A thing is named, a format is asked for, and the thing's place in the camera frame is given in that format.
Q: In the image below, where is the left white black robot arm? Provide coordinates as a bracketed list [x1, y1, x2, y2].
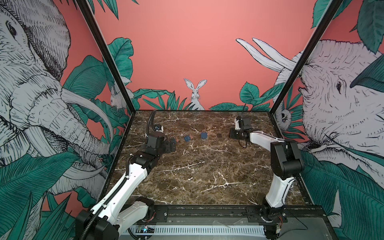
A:
[75, 132, 177, 240]

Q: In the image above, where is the black corrugated cable left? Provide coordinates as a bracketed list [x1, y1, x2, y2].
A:
[78, 110, 159, 240]

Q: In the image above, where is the left black frame post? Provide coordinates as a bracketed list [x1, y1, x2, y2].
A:
[76, 0, 136, 114]

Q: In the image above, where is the white perforated cable tray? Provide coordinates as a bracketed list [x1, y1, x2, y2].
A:
[130, 225, 265, 237]

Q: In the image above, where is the right black frame post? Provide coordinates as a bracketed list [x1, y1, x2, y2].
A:
[269, 0, 343, 115]

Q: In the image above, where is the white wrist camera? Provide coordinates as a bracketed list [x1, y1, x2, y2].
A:
[235, 119, 241, 131]
[154, 124, 164, 133]

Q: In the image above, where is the black front mounting rail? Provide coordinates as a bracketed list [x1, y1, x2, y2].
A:
[137, 205, 327, 225]

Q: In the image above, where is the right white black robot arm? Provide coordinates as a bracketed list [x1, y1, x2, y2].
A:
[230, 116, 304, 223]

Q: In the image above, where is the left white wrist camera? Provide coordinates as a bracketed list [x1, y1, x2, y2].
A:
[154, 124, 164, 133]

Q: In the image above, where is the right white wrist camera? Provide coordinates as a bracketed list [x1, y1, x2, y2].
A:
[235, 119, 241, 131]

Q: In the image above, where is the small green circuit board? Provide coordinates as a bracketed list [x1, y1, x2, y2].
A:
[136, 225, 156, 235]

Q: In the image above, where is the black frame post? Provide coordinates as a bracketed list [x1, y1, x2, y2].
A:
[76, 0, 136, 114]
[269, 0, 343, 115]

